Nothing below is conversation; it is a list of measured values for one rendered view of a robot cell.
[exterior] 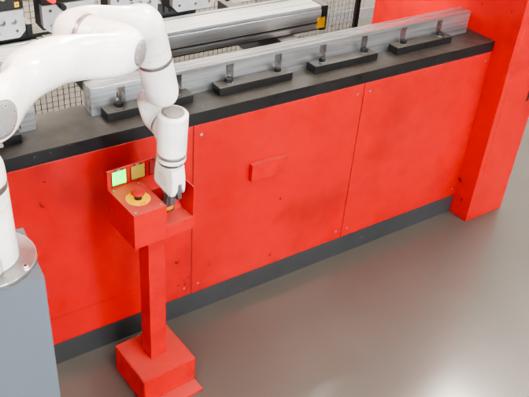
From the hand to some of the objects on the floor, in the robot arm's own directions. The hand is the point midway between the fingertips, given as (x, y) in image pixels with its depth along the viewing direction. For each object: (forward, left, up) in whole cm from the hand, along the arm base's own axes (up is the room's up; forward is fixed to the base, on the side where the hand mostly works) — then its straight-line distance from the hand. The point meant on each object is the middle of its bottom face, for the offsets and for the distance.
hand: (169, 199), depth 214 cm
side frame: (+71, -170, -75) cm, 199 cm away
